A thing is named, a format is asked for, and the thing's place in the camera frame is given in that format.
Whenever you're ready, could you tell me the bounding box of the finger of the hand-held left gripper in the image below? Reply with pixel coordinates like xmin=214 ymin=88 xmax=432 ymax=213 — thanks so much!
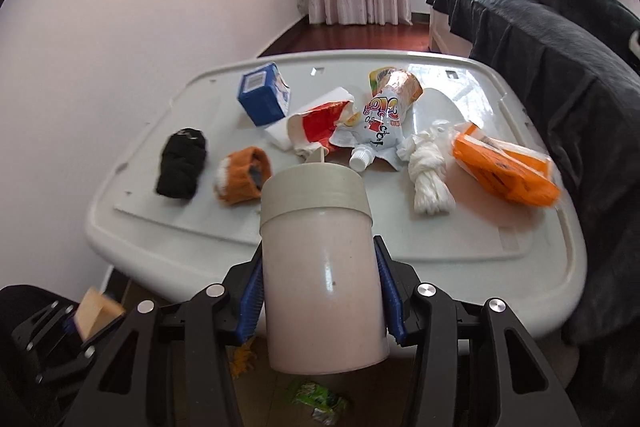
xmin=34 ymin=341 xmax=103 ymax=385
xmin=11 ymin=301 xmax=81 ymax=348

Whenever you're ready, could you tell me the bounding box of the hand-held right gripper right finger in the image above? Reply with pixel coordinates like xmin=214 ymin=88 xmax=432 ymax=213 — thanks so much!
xmin=374 ymin=235 xmax=583 ymax=427

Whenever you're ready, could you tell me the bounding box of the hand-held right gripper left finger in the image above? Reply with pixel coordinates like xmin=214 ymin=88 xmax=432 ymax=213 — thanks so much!
xmin=62 ymin=251 xmax=264 ymax=427

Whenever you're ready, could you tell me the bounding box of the tan wooden block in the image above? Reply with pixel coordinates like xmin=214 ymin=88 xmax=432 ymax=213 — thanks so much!
xmin=79 ymin=287 xmax=127 ymax=339

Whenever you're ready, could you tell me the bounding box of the white lidded cup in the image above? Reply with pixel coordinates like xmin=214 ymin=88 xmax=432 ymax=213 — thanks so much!
xmin=260 ymin=144 xmax=391 ymax=375

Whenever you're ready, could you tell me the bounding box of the brown cardboard box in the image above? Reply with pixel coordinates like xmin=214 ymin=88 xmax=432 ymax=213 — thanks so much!
xmin=120 ymin=279 xmax=421 ymax=427

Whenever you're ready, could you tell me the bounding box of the orange and white plush sock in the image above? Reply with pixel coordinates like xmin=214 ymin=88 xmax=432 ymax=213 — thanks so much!
xmin=216 ymin=147 xmax=273 ymax=206

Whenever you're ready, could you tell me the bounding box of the white knotted rag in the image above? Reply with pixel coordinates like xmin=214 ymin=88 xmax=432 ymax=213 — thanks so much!
xmin=397 ymin=119 xmax=457 ymax=215

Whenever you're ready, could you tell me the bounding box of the black sock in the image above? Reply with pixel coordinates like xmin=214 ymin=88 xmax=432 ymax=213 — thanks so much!
xmin=155 ymin=127 xmax=208 ymax=200

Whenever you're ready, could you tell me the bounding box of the orange plastic package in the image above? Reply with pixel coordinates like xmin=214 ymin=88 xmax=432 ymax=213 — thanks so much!
xmin=452 ymin=122 xmax=562 ymax=208

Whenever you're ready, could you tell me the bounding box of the printed drink pouch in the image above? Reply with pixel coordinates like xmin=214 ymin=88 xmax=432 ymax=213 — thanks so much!
xmin=330 ymin=67 xmax=425 ymax=172

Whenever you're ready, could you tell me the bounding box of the red and white paper wrapper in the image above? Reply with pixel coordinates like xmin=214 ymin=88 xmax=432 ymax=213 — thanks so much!
xmin=286 ymin=87 xmax=357 ymax=158

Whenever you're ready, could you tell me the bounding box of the yellow crumpled wrapper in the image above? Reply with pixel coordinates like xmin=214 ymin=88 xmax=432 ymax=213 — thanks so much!
xmin=227 ymin=337 xmax=258 ymax=375

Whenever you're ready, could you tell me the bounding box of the green snack wrapper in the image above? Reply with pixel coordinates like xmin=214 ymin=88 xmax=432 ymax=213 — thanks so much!
xmin=287 ymin=379 xmax=351 ymax=424

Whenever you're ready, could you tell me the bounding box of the blue cardboard box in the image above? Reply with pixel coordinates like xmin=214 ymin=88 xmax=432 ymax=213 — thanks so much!
xmin=236 ymin=62 xmax=293 ymax=126

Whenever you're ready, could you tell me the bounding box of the white bed frame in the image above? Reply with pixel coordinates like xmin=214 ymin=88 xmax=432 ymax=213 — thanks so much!
xmin=429 ymin=4 xmax=473 ymax=58

